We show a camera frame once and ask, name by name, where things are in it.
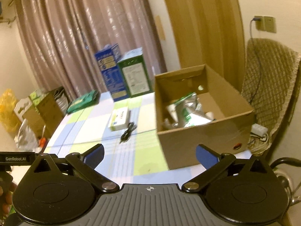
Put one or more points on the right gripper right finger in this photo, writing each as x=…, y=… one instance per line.
x=214, y=163

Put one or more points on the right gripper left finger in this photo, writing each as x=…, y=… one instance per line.
x=85, y=163

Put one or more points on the white green box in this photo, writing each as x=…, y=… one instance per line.
x=119, y=119

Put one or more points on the silver green foil bag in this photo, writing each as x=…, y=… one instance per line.
x=187, y=112

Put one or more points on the red snack packet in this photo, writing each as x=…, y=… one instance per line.
x=237, y=146

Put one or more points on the person's hand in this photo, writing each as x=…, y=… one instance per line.
x=7, y=188

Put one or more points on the crumpled silver plastic bag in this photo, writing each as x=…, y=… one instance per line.
x=25, y=139

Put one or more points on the yellow plastic bag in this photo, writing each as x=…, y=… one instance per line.
x=9, y=119

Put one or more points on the white power strip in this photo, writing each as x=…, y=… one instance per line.
x=258, y=130

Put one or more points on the checkered tablecloth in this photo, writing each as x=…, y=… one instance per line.
x=140, y=160

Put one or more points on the brown cardboard boxes stack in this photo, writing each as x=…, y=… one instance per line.
x=43, y=111

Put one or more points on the large brown cardboard box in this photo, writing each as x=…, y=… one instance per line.
x=234, y=116

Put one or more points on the green wet wipes pack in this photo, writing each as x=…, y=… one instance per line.
x=85, y=101

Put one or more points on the black chair armrest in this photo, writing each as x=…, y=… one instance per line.
x=286, y=180

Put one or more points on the blue milk carton box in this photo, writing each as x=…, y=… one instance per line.
x=107, y=60

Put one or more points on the quilted chair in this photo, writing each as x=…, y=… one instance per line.
x=271, y=75

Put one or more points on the green milk carton box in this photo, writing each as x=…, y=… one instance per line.
x=134, y=73

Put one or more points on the beige curtain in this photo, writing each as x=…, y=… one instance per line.
x=61, y=37

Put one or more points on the wooden door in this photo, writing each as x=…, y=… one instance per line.
x=210, y=32

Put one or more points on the wall socket with plug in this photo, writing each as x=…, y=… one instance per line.
x=259, y=22

